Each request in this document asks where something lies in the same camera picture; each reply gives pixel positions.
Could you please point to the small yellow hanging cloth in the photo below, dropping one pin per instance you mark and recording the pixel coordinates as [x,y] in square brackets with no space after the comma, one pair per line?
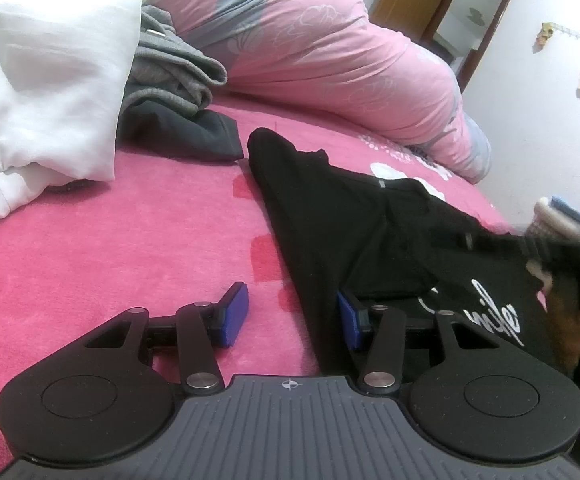
[546,35]

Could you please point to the pink and grey quilt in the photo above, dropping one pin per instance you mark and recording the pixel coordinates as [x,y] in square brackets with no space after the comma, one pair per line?
[320,60]

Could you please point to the white garment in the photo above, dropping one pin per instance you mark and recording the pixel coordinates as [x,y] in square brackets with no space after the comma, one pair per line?
[44,85]

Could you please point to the dark wooden door frame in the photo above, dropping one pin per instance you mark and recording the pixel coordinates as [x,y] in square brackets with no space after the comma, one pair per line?
[500,20]

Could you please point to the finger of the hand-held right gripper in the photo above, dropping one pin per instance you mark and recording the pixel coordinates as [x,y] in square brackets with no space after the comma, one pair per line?
[495,246]

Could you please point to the dark grey garment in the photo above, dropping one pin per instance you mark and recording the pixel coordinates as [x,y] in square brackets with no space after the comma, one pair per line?
[179,132]

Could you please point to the pink floral bed blanket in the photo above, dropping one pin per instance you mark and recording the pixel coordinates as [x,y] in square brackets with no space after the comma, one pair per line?
[119,260]

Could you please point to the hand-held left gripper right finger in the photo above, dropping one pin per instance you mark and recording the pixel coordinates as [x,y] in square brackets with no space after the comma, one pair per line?
[352,320]

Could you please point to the stack of folded clothes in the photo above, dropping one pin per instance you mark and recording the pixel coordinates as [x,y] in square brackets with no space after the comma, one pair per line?
[555,220]

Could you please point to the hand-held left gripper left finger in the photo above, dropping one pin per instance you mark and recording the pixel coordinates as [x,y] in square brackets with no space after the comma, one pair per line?
[232,315]

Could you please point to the black t-shirt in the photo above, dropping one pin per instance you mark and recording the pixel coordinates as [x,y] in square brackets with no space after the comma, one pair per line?
[350,220]

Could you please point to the wall hook rack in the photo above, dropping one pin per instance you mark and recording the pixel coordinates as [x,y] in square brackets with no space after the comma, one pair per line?
[575,34]

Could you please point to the light grey garment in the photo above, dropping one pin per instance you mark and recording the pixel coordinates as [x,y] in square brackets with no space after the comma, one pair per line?
[179,70]

